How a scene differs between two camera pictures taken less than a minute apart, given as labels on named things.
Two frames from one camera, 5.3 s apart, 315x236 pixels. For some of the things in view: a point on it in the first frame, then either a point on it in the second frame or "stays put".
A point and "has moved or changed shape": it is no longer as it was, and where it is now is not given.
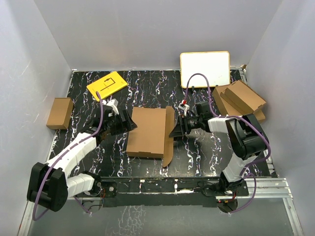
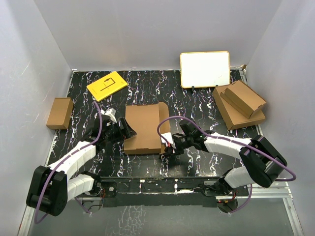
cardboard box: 151,138 has moved or changed shape
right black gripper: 181,128 → 176,150
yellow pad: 107,85 stays put
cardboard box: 60,113 stays put
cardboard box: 227,109 stays put
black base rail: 164,191 stays put
